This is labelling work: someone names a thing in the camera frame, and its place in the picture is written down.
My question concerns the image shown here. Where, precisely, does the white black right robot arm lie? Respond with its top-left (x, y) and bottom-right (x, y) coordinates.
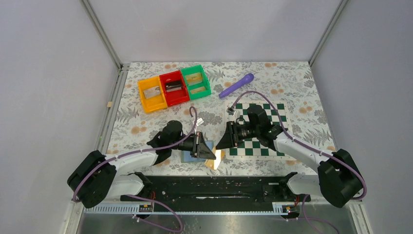
top-left (216, 105), bottom-right (366, 208)

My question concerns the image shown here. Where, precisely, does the yellow plastic bin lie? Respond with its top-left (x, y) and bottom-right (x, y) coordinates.
top-left (137, 76), bottom-right (168, 113)

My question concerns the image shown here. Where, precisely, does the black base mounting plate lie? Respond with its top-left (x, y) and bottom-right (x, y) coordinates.
top-left (121, 175), bottom-right (311, 213)

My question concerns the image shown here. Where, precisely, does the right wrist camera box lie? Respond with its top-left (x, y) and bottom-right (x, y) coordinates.
top-left (226, 106), bottom-right (238, 117)

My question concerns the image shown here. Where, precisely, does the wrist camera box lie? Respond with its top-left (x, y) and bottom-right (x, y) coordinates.
top-left (196, 117), bottom-right (204, 127)
top-left (226, 106), bottom-right (238, 117)

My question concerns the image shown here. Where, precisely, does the floral patterned tablecloth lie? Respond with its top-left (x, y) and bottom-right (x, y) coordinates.
top-left (104, 61), bottom-right (335, 155)

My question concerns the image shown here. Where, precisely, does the green white chessboard mat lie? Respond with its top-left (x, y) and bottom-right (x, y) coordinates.
top-left (225, 100), bottom-right (293, 161)

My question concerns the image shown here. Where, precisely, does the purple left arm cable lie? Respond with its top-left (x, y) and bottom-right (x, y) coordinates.
top-left (72, 106), bottom-right (199, 233)

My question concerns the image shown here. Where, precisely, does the gold card stack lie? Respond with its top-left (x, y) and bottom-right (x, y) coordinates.
top-left (185, 72), bottom-right (203, 86)

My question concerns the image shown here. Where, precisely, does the red plastic bin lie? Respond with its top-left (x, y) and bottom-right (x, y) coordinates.
top-left (160, 70), bottom-right (189, 107)

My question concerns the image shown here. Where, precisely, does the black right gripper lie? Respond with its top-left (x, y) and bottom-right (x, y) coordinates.
top-left (216, 120), bottom-right (260, 150)

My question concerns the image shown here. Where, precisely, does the silver card stack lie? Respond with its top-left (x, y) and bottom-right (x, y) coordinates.
top-left (143, 86), bottom-right (162, 99)

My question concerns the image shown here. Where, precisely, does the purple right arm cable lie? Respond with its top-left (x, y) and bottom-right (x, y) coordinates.
top-left (230, 91), bottom-right (368, 234)

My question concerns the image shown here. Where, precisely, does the purple plastic tube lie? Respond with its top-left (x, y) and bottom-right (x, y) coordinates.
top-left (218, 73), bottom-right (254, 99)

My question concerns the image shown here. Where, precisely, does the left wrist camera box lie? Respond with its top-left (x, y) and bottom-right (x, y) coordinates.
top-left (196, 117), bottom-right (204, 127)

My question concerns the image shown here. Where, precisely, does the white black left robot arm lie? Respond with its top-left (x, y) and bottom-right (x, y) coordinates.
top-left (67, 120), bottom-right (216, 208)

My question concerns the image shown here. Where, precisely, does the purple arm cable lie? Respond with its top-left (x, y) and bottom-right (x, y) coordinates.
top-left (72, 106), bottom-right (199, 233)
top-left (230, 91), bottom-right (368, 234)

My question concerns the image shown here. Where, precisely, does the green plastic bin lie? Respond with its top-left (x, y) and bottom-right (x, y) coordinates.
top-left (180, 65), bottom-right (211, 100)

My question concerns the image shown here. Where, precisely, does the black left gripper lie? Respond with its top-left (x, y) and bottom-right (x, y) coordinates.
top-left (170, 131), bottom-right (216, 160)

